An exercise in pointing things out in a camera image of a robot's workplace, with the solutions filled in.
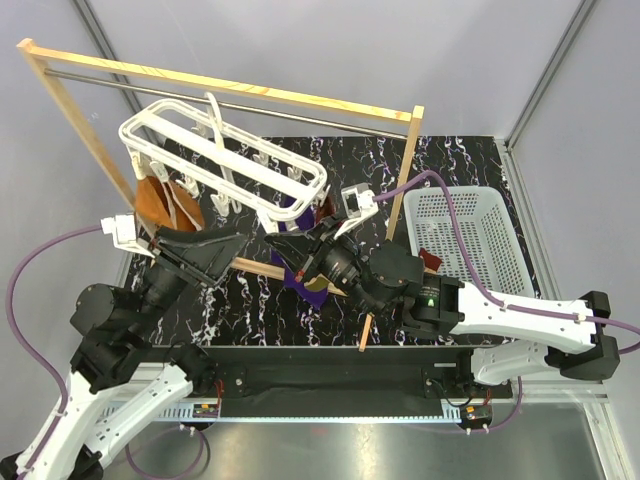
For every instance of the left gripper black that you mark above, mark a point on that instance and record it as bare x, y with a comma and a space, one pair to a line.
205, 255

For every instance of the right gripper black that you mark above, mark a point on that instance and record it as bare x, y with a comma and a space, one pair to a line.
302, 250

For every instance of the purple sock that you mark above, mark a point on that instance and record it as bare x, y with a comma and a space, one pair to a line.
315, 298

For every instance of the striped sock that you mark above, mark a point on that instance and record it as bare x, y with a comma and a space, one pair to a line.
325, 209
432, 263

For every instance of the white plastic clip hanger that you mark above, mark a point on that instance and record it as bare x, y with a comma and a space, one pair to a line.
276, 183

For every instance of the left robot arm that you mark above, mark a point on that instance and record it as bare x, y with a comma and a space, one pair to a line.
78, 441

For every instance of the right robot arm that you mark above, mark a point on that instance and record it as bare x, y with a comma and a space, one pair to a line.
542, 335

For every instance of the orange sock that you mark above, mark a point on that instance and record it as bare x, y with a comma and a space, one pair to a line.
167, 204

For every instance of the white plastic basket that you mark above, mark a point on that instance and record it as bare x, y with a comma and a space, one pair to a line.
486, 230

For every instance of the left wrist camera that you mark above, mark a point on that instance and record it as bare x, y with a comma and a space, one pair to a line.
123, 232

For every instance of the wooden hanging rack frame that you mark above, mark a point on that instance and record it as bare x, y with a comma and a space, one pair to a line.
39, 58

